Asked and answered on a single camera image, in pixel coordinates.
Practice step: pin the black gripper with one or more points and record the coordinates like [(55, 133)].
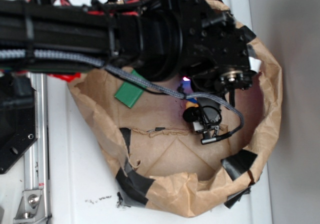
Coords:
[(216, 52)]

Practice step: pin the yellow rubber duck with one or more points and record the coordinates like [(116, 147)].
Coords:
[(191, 103)]

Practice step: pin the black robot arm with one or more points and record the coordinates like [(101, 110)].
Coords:
[(158, 38)]

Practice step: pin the green rectangular block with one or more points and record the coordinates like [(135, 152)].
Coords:
[(129, 93)]

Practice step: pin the brown paper bag basin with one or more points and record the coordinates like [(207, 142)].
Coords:
[(184, 178)]

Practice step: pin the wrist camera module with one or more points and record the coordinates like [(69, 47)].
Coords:
[(206, 119)]

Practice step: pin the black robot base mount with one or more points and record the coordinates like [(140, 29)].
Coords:
[(18, 119)]

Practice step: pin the aluminium extrusion rail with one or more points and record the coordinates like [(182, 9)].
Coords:
[(35, 204)]

